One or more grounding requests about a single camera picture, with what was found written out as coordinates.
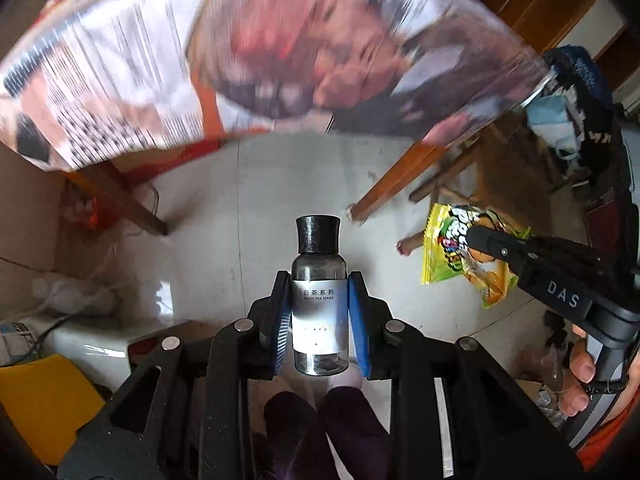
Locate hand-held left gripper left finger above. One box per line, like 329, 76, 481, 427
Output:
57, 270, 292, 480

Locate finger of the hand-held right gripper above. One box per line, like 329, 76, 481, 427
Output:
467, 225, 542, 272

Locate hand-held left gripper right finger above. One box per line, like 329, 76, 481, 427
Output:
349, 270, 586, 480

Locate small clear bottle black cap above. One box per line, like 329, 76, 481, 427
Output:
291, 215, 349, 376

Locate yellow snack packet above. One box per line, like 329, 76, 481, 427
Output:
421, 203, 532, 310

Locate person's right hand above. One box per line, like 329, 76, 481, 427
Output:
560, 324, 597, 413

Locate person's purple trousers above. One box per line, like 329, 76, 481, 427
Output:
262, 385, 392, 480

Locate light blue face mask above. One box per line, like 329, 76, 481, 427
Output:
527, 95, 583, 161

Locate blue patterned cloth pile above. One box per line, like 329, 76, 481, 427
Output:
545, 45, 626, 176

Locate narrow brown wooden door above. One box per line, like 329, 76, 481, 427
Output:
595, 25, 640, 93

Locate printed newspaper-pattern tablecloth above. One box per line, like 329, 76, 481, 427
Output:
0, 0, 551, 173

